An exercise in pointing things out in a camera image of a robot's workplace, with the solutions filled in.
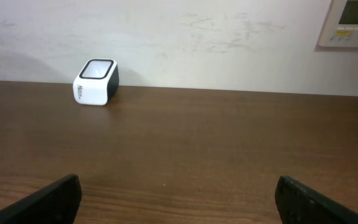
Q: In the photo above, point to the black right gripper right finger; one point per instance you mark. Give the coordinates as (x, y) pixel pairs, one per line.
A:
(299, 204)

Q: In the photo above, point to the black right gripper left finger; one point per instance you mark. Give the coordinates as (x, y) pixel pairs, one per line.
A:
(56, 203)

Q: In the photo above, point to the white barcode scanner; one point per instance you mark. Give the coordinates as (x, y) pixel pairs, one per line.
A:
(97, 82)

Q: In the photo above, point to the beige wall control panel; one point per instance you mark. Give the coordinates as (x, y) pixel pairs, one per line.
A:
(340, 28)

